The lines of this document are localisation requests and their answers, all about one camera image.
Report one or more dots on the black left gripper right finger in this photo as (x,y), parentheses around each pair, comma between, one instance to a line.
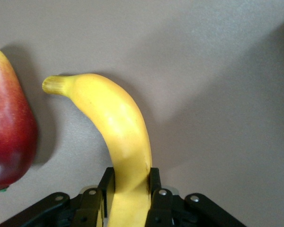
(163,208)

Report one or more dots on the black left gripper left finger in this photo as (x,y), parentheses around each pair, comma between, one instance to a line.
(85,208)

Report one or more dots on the yellow banana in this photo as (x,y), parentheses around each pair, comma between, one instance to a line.
(123,132)

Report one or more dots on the red yellow mango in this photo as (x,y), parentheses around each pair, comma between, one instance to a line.
(7,132)

